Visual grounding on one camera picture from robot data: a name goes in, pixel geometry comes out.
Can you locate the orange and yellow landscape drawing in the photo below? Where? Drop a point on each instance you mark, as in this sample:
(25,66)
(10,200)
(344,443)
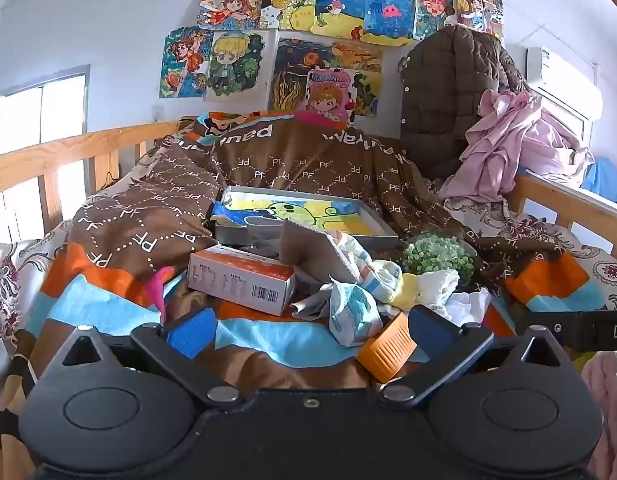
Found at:
(366,67)

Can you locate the mermaid girl drawing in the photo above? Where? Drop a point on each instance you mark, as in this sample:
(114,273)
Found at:
(183,62)

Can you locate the red haired child drawing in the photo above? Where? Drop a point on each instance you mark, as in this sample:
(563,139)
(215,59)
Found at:
(433,10)

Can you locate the floral bed sheet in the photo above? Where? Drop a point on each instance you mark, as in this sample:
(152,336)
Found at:
(538,240)

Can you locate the orange haired girl drawing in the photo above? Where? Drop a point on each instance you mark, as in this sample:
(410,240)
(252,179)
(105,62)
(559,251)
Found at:
(231,9)

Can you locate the white sock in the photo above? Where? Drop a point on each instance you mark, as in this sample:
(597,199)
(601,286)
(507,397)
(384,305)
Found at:
(441,285)

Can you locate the pink sock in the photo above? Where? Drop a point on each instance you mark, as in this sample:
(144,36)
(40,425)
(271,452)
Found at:
(161,290)

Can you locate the light blue patterned sock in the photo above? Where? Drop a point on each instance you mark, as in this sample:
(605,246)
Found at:
(353,310)

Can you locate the pink framed blond child drawing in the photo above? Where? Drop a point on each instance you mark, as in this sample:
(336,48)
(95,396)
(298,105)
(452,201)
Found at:
(331,97)

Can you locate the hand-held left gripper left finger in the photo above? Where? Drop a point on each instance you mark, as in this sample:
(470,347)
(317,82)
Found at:
(193,334)

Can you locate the blue dress girl drawing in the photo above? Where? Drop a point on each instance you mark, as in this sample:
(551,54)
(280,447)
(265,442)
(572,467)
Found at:
(478,2)

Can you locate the pineapple drawing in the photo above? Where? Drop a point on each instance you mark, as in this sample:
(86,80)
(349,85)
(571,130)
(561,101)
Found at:
(287,2)

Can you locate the brown quilted jacket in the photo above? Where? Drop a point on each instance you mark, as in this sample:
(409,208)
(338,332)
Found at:
(448,100)

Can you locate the person's right forearm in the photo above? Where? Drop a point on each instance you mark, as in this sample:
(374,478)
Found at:
(608,410)

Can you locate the brown printed blanket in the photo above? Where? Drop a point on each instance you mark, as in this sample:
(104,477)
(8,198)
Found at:
(313,165)

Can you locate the light blue cloth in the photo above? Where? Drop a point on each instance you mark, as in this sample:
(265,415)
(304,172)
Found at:
(605,180)

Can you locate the white air conditioner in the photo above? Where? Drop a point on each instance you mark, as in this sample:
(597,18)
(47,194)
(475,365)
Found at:
(563,80)

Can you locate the fish drawing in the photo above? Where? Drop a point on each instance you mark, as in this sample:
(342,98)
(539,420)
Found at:
(338,7)

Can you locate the glass jar of green stars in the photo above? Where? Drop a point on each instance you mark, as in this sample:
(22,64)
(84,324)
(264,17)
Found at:
(438,257)

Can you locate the white cloth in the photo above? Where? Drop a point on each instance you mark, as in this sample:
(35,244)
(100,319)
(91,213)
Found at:
(471,310)

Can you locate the pink jellyfish drawing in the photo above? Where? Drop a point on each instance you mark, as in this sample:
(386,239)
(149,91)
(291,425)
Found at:
(388,15)

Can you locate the striped sock with yellow cuff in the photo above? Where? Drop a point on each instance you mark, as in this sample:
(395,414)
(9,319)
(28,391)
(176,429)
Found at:
(388,275)

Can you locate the blond boy green drawing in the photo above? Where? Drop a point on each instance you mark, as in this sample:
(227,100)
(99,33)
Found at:
(233,62)

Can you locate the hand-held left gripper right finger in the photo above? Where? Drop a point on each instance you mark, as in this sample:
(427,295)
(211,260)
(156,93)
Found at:
(433,330)

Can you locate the grey shallow tray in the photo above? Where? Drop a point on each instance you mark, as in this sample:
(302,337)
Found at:
(378,238)

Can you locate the window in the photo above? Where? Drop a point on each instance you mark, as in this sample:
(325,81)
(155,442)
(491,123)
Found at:
(38,110)

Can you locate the wooden bed rail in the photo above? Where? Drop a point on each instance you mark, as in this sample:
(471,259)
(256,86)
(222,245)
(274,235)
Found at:
(48,157)
(563,200)

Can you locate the orange and white carton box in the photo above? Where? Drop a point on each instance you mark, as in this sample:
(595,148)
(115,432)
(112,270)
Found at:
(238,277)

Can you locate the magenta cloth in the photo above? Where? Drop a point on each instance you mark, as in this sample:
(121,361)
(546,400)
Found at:
(321,119)

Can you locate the orange ribbed sock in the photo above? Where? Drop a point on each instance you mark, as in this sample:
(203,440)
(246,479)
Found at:
(388,347)

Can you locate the dark blue seaweed drawing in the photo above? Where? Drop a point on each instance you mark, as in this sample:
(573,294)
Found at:
(293,75)

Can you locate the pink garment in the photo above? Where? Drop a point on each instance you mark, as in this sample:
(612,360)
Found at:
(518,145)

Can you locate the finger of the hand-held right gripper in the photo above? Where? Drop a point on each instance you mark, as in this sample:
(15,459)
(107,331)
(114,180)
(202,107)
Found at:
(553,321)

